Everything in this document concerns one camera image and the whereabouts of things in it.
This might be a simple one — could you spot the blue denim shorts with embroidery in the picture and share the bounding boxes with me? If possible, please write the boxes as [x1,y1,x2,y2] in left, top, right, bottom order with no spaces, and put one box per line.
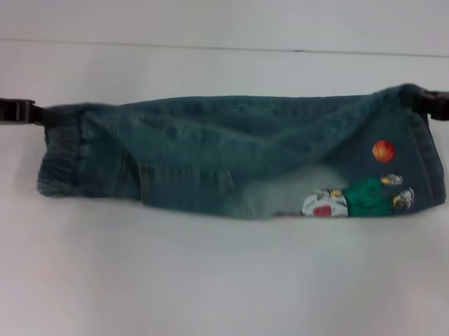
[35,63,449,231]

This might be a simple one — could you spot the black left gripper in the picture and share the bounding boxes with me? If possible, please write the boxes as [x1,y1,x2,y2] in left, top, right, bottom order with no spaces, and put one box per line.
[0,95,56,127]

